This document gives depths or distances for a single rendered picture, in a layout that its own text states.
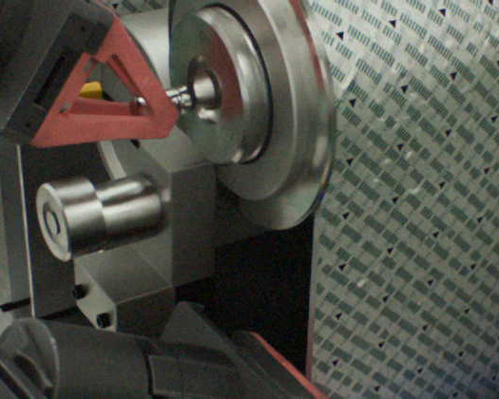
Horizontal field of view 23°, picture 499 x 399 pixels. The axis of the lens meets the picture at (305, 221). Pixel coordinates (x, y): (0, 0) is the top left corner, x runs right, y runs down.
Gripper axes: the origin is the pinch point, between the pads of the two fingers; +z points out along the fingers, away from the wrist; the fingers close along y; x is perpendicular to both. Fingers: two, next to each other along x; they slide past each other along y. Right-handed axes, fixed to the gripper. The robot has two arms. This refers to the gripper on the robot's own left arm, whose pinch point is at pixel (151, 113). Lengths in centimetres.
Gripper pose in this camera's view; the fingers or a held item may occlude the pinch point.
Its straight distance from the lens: 59.3
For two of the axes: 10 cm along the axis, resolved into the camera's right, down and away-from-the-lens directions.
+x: 5.1, -8.5, -0.9
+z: 6.7, 3.3, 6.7
